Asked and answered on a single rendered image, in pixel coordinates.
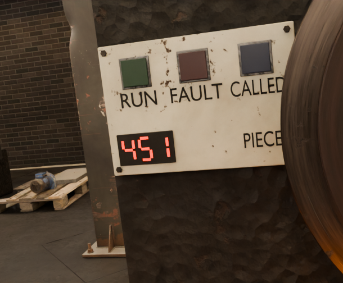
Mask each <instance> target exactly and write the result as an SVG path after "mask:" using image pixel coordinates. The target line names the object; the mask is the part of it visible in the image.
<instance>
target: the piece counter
mask: <svg viewBox="0 0 343 283"><path fill-rule="evenodd" d="M143 139H148V137H147V136H146V137H140V140H138V147H139V148H141V140H143ZM165 141H166V146H169V143H168V138H165ZM121 145H122V149H125V147H124V141H122V142H121ZM132 148H133V149H134V148H135V145H134V140H132ZM133 149H125V152H131V151H133ZM141 150H150V148H149V147H148V148H141ZM166 150H167V155H168V157H170V152H169V148H168V149H166ZM133 156H134V159H136V152H135V151H133ZM150 157H151V158H153V154H152V150H150ZM151 158H144V159H143V161H150V160H151Z"/></svg>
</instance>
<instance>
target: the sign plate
mask: <svg viewBox="0 0 343 283"><path fill-rule="evenodd" d="M294 39H295V29H294V22H293V21H287V22H279V23H275V24H266V25H258V26H251V27H246V28H238V29H229V30H222V31H214V32H209V33H201V34H193V35H185V36H177V37H172V38H164V39H156V40H148V41H143V42H135V43H127V44H119V45H111V46H107V47H99V48H98V56H99V62H100V70H101V77H102V86H103V94H104V99H105V107H106V115H107V123H108V128H109V136H110V144H111V153H112V161H113V165H114V174H115V176H121V175H137V174H155V173H164V172H181V171H198V170H216V169H225V168H242V167H259V166H276V165H285V162H284V159H283V152H282V142H281V95H282V85H283V78H284V75H285V69H286V65H287V60H288V57H289V54H290V50H291V47H292V44H293V42H294ZM265 42H268V43H269V53H270V65H271V71H267V72H257V73H251V74H242V66H241V54H240V46H241V45H248V44H256V43H265ZM204 50H205V51H206V62H207V73H208V78H207V79H197V80H187V81H181V78H180V68H179V58H178V54H179V53H186V52H195V51H204ZM138 58H146V61H147V70H148V79H149V85H142V86H133V87H127V88H124V87H123V78H122V73H121V64H120V61H125V60H133V59H138ZM146 136H147V137H148V139H143V140H141V148H148V147H149V148H150V150H152V154H153V158H151V157H150V150H141V148H139V147H138V140H140V137H146ZM165 138H168V143H169V146H166V141H165ZM132 140H134V145H135V148H134V149H133V148H132ZM123 141H124V147H125V149H133V151H135V152H136V159H134V156H133V151H131V152H125V149H122V145H121V142H123ZM168 148H169V152H170V157H168V155H167V150H166V149H168ZM144 158H151V160H150V161H143V159H144Z"/></svg>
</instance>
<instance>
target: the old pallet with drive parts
mask: <svg viewBox="0 0 343 283"><path fill-rule="evenodd" d="M33 180H35V179H33ZM33 180H31V181H29V182H26V183H24V184H23V185H20V186H18V187H16V188H14V190H16V191H18V192H17V194H16V195H14V196H12V197H10V198H6V199H0V213H1V212H3V211H5V210H7V209H9V208H11V207H13V206H14V205H16V204H18V203H19V205H20V208H21V210H20V211H21V212H31V211H34V210H36V209H38V208H39V207H41V206H43V205H44V204H46V203H47V202H49V201H51V200H53V206H54V208H55V210H63V209H65V208H66V207H68V206H69V205H70V204H72V203H73V202H75V201H76V200H77V199H79V198H80V197H81V196H83V195H84V194H85V193H87V192H88V191H89V186H87V185H86V181H88V178H87V176H86V177H85V178H83V179H81V180H80V181H78V182H75V183H67V184H56V185H57V187H56V188H55V189H45V190H43V191H41V192H39V193H34V192H32V191H31V190H30V183H31V182H32V181H33ZM73 190H74V193H75V195H74V196H73V197H71V198H70V199H68V198H67V194H68V193H70V192H71V191H73Z"/></svg>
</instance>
